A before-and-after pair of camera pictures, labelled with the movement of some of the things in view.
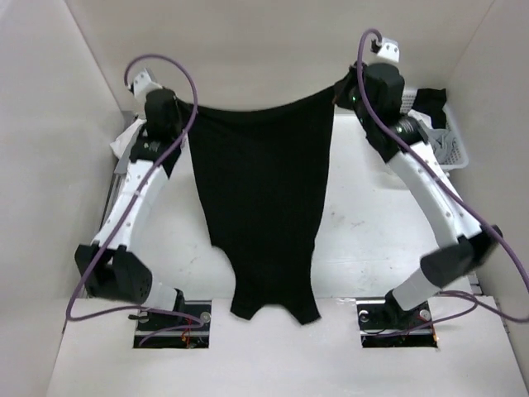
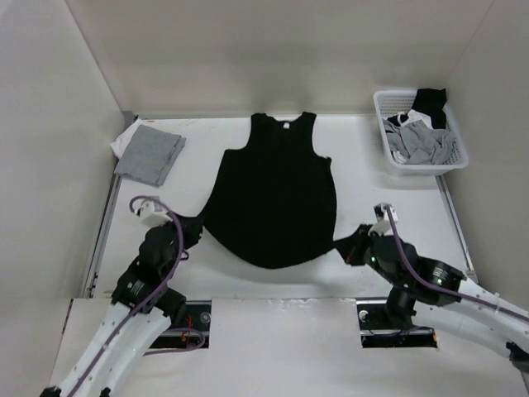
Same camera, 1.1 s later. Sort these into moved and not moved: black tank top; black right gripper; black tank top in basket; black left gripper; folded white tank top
Moved: black left gripper; black tank top; black right gripper
Not moved: folded white tank top; black tank top in basket
